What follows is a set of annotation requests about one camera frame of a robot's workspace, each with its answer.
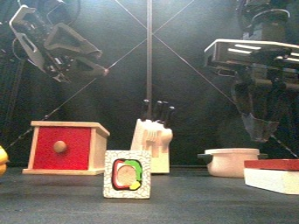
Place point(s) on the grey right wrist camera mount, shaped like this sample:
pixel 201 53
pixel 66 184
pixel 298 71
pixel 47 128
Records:
pixel 234 52

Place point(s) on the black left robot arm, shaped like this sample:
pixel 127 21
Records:
pixel 7 17

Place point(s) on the white box with red lid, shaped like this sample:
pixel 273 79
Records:
pixel 273 178

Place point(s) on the grey vertical frame pole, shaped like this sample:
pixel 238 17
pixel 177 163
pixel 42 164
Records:
pixel 150 58

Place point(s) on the white toy knife block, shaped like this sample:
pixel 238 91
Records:
pixel 154 145

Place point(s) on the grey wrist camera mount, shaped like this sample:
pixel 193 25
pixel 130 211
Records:
pixel 234 52
pixel 26 43

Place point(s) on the red drawer with wooden knob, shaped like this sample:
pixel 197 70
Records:
pixel 74 151

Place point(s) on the wooden drawer cabinet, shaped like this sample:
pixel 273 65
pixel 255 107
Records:
pixel 101 148

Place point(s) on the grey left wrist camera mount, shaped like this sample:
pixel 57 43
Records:
pixel 26 43

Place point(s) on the yellow toy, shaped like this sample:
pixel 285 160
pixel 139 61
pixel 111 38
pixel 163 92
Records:
pixel 3 160

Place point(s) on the toy sushi roll block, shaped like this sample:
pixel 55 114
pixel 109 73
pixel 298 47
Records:
pixel 126 175

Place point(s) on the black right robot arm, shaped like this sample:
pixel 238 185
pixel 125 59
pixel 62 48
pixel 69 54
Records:
pixel 269 26

